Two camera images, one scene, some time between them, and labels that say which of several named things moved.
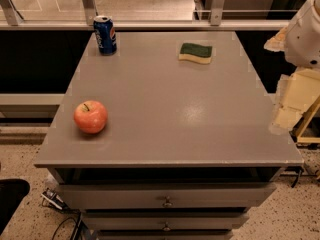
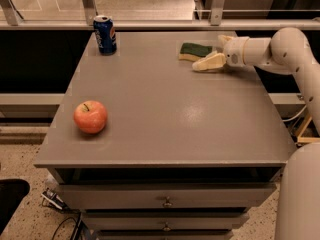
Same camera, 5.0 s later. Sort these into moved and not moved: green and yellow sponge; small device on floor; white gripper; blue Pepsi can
Moved: white gripper
Not moved: small device on floor; green and yellow sponge; blue Pepsi can
